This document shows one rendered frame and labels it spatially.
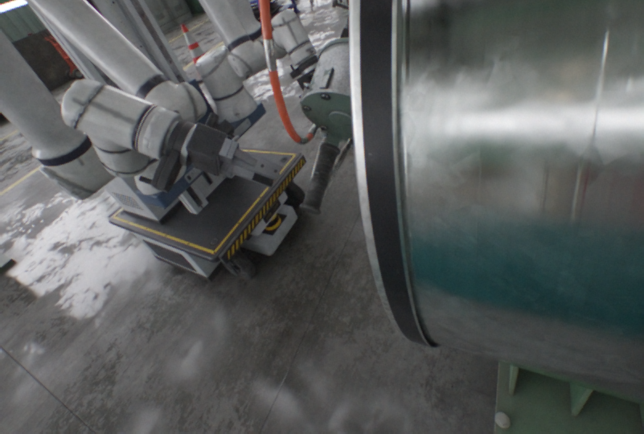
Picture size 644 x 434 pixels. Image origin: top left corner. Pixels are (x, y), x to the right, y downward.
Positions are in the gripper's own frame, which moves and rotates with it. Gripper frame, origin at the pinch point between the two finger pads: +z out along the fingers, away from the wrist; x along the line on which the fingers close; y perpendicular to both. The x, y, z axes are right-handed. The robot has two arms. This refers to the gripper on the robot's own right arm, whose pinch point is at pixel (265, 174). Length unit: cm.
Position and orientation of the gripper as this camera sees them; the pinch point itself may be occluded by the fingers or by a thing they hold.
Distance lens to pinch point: 60.3
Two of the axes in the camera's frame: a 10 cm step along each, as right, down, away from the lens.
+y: 3.0, -9.1, 2.8
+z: 9.1, 3.6, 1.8
